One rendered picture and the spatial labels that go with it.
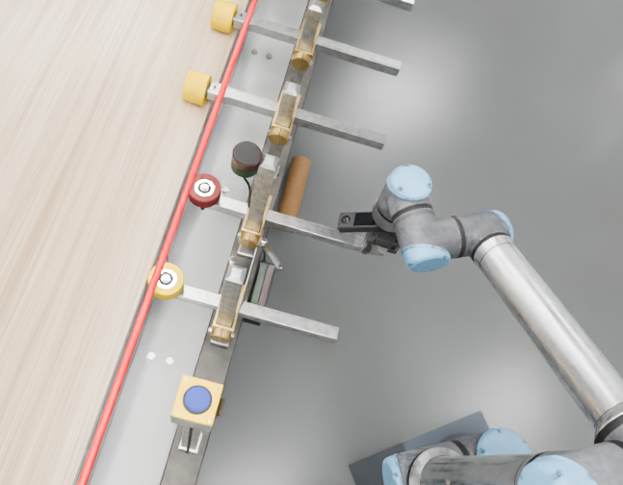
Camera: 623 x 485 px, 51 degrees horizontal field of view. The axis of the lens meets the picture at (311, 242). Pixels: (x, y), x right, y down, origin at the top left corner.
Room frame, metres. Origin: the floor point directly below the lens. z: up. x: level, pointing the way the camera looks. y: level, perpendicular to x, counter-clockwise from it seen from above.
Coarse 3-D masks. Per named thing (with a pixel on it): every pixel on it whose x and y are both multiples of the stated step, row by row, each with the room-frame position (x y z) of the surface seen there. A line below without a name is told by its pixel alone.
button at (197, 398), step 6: (192, 390) 0.21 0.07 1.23; (198, 390) 0.21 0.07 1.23; (204, 390) 0.22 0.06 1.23; (186, 396) 0.19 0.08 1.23; (192, 396) 0.20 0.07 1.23; (198, 396) 0.20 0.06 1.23; (204, 396) 0.21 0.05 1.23; (186, 402) 0.19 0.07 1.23; (192, 402) 0.19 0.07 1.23; (198, 402) 0.19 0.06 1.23; (204, 402) 0.20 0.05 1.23; (192, 408) 0.18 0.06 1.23; (198, 408) 0.19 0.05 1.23; (204, 408) 0.19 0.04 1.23
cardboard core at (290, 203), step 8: (296, 160) 1.43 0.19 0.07; (304, 160) 1.44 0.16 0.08; (296, 168) 1.39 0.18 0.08; (304, 168) 1.41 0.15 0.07; (288, 176) 1.35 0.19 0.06; (296, 176) 1.35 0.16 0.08; (304, 176) 1.38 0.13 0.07; (288, 184) 1.31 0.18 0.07; (296, 184) 1.32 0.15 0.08; (304, 184) 1.35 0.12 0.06; (288, 192) 1.27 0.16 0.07; (296, 192) 1.29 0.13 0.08; (280, 200) 1.25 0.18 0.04; (288, 200) 1.24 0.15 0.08; (296, 200) 1.26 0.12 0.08; (280, 208) 1.20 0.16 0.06; (288, 208) 1.21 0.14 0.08; (296, 208) 1.23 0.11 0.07; (296, 216) 1.20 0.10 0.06
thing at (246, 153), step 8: (240, 144) 0.71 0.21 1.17; (248, 144) 0.71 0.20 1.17; (240, 152) 0.69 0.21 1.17; (248, 152) 0.70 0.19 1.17; (256, 152) 0.70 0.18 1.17; (240, 160) 0.67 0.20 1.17; (248, 160) 0.68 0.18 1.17; (256, 160) 0.69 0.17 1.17; (248, 184) 0.69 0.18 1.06; (248, 192) 0.69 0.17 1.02; (248, 200) 0.69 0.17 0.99
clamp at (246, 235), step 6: (252, 192) 0.78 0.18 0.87; (270, 198) 0.78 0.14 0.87; (246, 216) 0.71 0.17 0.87; (264, 216) 0.73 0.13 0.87; (246, 222) 0.70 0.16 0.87; (264, 222) 0.72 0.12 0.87; (246, 228) 0.68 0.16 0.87; (240, 234) 0.67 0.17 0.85; (246, 234) 0.67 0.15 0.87; (252, 234) 0.68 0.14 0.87; (258, 234) 0.68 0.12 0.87; (240, 240) 0.65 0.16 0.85; (246, 240) 0.66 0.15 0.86; (252, 240) 0.66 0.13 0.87; (258, 240) 0.67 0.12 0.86; (246, 246) 0.66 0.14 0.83; (252, 246) 0.66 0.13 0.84
